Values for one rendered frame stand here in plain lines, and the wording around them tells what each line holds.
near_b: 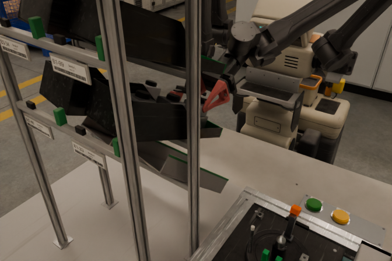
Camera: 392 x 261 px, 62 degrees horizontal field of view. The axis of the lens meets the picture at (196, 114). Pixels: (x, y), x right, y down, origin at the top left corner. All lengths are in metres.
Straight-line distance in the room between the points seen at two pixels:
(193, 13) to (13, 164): 2.47
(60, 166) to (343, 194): 2.07
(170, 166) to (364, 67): 3.18
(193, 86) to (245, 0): 3.33
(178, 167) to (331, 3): 0.52
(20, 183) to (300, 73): 2.07
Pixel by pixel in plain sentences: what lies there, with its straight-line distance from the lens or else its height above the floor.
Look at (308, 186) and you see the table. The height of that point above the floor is 0.86.
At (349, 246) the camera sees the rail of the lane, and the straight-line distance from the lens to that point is 0.91.
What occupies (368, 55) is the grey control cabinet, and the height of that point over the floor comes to 0.44.
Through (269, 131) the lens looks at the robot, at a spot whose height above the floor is 0.81.
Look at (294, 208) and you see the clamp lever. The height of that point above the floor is 1.07.
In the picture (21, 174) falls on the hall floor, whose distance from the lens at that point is 2.74.
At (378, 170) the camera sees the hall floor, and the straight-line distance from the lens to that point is 2.80.
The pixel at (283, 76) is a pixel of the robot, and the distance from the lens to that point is 1.31.
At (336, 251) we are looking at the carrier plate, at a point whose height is 0.97.
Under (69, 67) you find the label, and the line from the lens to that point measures 0.51.
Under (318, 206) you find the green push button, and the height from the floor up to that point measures 0.97.
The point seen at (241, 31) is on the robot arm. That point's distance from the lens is 0.76.
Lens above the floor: 1.63
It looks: 32 degrees down
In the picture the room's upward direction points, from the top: straight up
